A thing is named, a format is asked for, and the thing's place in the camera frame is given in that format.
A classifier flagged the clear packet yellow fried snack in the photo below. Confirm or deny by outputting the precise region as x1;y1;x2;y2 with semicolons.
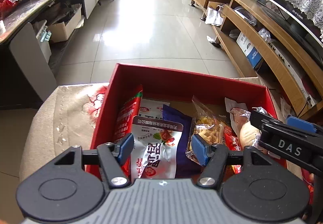
185;95;226;164

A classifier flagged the blue foil snack packet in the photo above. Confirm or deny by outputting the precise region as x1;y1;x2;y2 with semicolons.
162;104;202;179

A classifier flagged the red cardboard box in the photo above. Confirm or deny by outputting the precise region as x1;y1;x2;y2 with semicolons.
86;63;288;181

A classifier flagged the white plastic bag on floor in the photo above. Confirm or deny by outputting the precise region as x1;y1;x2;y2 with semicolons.
205;5;225;26

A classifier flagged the white snack packet orange picture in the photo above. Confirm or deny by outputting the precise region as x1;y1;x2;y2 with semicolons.
139;98;171;124

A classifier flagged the red green snack packet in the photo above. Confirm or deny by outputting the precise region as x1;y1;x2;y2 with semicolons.
112;84;143;179

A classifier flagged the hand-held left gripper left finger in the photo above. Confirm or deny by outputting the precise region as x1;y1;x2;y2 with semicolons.
53;133;135;188

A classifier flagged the crumpled white paper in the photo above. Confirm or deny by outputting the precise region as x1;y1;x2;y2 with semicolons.
206;35;221;48

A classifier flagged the dark long table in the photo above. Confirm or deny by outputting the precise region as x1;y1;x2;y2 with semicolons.
0;0;103;108

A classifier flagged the clear plastic container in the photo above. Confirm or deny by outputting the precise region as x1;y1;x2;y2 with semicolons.
233;6;258;25

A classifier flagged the silver snack packet red picture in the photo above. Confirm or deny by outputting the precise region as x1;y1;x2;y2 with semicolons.
131;115;183;179

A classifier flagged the clear-wrapped pale bun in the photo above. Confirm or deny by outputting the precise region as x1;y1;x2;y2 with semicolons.
224;97;268;150

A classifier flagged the open cardboard box white front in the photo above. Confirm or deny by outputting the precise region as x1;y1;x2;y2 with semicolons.
47;8;84;43

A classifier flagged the blue white carton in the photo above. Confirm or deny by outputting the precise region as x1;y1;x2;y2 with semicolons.
236;32;261;68

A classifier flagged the white flat device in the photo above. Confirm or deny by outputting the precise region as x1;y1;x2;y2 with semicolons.
265;40;316;107

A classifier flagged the curved television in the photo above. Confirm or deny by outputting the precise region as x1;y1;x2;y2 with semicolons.
252;0;323;63

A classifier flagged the red gummy candy packet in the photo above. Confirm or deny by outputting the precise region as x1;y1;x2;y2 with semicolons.
223;126;244;174

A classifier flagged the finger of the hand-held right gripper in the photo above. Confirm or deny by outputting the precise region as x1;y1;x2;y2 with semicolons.
250;110;287;142
286;115;318;134

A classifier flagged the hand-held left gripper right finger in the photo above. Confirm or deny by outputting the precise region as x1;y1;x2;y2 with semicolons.
191;135;278;188

